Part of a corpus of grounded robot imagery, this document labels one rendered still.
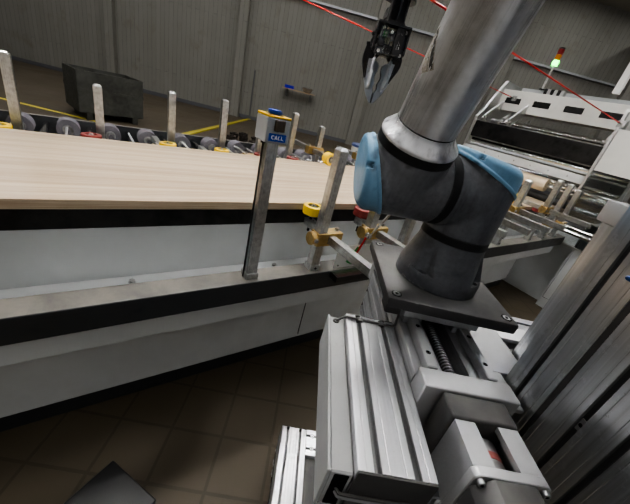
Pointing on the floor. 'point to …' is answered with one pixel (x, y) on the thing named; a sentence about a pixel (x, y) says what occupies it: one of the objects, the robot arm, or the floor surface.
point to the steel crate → (74, 78)
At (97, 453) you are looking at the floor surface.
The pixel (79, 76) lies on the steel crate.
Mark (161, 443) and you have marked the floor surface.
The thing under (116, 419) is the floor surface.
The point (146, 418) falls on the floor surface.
